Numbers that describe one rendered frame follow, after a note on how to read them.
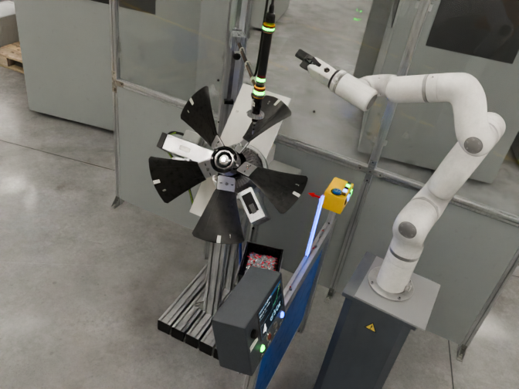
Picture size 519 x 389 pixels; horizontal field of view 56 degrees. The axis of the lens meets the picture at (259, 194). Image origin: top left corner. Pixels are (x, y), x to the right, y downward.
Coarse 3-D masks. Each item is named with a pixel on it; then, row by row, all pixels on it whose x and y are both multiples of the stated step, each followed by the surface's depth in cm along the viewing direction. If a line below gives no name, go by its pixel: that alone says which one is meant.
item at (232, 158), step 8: (216, 152) 208; (224, 152) 207; (232, 152) 206; (216, 160) 208; (232, 160) 207; (240, 160) 211; (216, 168) 207; (224, 168) 207; (232, 168) 206; (232, 176) 216; (240, 176) 215
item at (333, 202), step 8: (336, 184) 231; (344, 184) 233; (352, 184) 234; (328, 192) 225; (344, 192) 227; (328, 200) 226; (336, 200) 224; (344, 200) 223; (328, 208) 229; (336, 208) 227
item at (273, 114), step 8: (264, 96) 219; (272, 96) 215; (264, 104) 216; (272, 104) 212; (280, 104) 209; (264, 112) 213; (272, 112) 209; (280, 112) 206; (288, 112) 204; (264, 120) 209; (272, 120) 206; (280, 120) 204; (248, 128) 217; (256, 128) 210; (264, 128) 206; (248, 136) 212; (256, 136) 207
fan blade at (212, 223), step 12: (216, 192) 208; (228, 192) 211; (216, 204) 208; (228, 204) 211; (204, 216) 206; (216, 216) 207; (228, 216) 210; (204, 228) 206; (216, 228) 207; (228, 228) 209; (240, 228) 212; (204, 240) 206; (216, 240) 207; (228, 240) 209; (240, 240) 211
